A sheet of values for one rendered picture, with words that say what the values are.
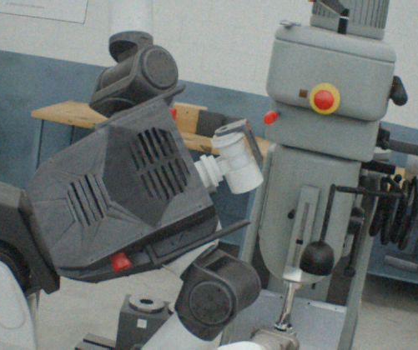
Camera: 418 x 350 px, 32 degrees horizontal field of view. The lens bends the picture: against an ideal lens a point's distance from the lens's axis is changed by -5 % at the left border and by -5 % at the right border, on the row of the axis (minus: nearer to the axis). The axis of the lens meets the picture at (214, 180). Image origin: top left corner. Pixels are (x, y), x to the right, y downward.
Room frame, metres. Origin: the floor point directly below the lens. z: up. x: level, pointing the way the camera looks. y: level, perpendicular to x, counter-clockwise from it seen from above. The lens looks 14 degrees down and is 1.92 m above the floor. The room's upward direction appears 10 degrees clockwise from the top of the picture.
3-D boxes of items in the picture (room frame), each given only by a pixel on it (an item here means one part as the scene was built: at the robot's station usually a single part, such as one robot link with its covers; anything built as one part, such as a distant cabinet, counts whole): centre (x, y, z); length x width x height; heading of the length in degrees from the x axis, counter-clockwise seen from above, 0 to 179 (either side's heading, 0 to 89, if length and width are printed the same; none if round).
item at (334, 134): (1.76, -0.24, 1.68); 0.34 x 0.24 x 0.10; 170
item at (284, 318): (1.72, -0.23, 1.23); 0.03 x 0.03 x 0.11
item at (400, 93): (1.73, -0.38, 1.79); 0.45 x 0.04 x 0.04; 170
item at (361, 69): (1.73, -0.23, 1.81); 0.47 x 0.26 x 0.16; 170
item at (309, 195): (1.61, -0.21, 1.45); 0.04 x 0.04 x 0.21; 80
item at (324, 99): (1.47, -0.18, 1.76); 0.04 x 0.03 x 0.04; 80
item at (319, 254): (1.51, -0.24, 1.43); 0.07 x 0.07 x 0.06
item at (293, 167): (1.72, -0.23, 1.47); 0.21 x 0.19 x 0.32; 80
